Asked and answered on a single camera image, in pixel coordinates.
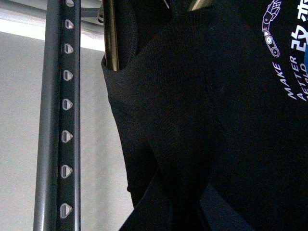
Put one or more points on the perforated grey metal post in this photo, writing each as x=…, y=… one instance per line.
x=57, y=195

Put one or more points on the black t-shirt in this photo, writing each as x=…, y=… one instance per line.
x=211, y=106

